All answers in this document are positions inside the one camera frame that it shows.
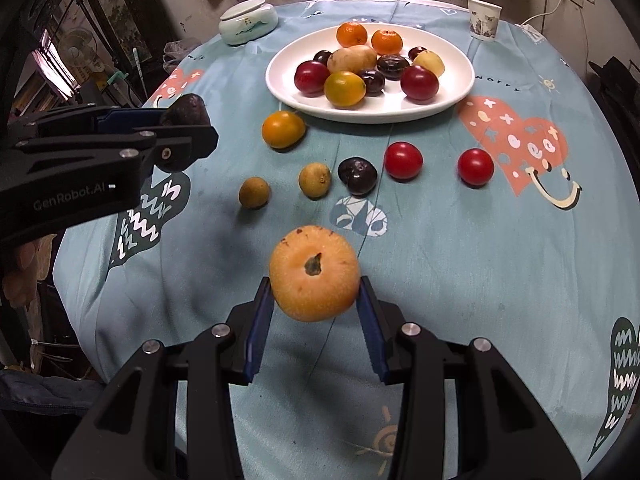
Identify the white cable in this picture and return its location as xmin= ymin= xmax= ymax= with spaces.
xmin=520 ymin=0 xmax=569 ymax=29

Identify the red tomato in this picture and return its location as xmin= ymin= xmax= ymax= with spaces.
xmin=457 ymin=148 xmax=495 ymax=187
xmin=383 ymin=141 xmax=424 ymax=181

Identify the white and green mop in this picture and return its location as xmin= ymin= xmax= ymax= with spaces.
xmin=102 ymin=47 xmax=151 ymax=106

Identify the white ceramic lidded jar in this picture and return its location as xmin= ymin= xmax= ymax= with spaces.
xmin=218 ymin=0 xmax=279 ymax=46

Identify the dark wooden framed painting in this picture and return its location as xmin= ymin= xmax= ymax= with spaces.
xmin=75 ymin=0 xmax=153 ymax=66

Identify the tan oval fruit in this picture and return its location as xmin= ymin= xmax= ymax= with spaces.
xmin=327 ymin=45 xmax=378 ymax=75

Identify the tan round pear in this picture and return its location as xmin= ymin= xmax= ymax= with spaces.
xmin=269 ymin=226 xmax=362 ymax=323

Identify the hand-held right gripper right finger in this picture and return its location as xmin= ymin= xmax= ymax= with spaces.
xmin=356 ymin=275 xmax=583 ymax=480

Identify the red tomato left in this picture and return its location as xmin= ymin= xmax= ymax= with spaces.
xmin=383 ymin=141 xmax=424 ymax=181

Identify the printed paper cup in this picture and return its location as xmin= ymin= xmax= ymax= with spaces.
xmin=466 ymin=0 xmax=502 ymax=42

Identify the black hat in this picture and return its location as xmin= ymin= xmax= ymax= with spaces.
xmin=589 ymin=57 xmax=640 ymax=107

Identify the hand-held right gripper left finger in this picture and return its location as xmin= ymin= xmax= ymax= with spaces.
xmin=50 ymin=276 xmax=276 ymax=480

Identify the person's left hand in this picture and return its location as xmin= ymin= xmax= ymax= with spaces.
xmin=0 ymin=234 xmax=59 ymax=311

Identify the red tomato right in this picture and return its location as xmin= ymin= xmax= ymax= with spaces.
xmin=457 ymin=148 xmax=495 ymax=187

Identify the clear plastic bag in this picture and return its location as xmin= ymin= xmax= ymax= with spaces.
xmin=162 ymin=39 xmax=194 ymax=64

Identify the pale yellow fruit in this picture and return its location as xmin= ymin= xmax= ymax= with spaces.
xmin=413 ymin=50 xmax=446 ymax=78

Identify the brown longan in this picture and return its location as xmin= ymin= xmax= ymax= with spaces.
xmin=238 ymin=176 xmax=272 ymax=210
xmin=298 ymin=162 xmax=332 ymax=198

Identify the orange mandarin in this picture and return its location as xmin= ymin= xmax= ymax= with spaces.
xmin=371 ymin=28 xmax=404 ymax=56
xmin=336 ymin=21 xmax=369 ymax=48

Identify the white round plate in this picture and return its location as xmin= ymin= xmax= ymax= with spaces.
xmin=265 ymin=22 xmax=476 ymax=125

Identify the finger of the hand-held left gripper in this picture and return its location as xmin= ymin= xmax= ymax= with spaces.
xmin=15 ymin=126 xmax=220 ymax=173
xmin=6 ymin=103 xmax=168 ymax=145

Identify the red plum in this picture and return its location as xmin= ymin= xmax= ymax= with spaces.
xmin=400 ymin=65 xmax=440 ymax=105
xmin=294 ymin=60 xmax=332 ymax=97

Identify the yellow orange round fruit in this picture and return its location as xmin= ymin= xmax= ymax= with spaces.
xmin=261 ymin=110 xmax=307 ymax=150
xmin=324 ymin=71 xmax=367 ymax=108

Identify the white standing fan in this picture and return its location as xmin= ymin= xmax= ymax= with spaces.
xmin=59 ymin=27 xmax=99 ymax=69

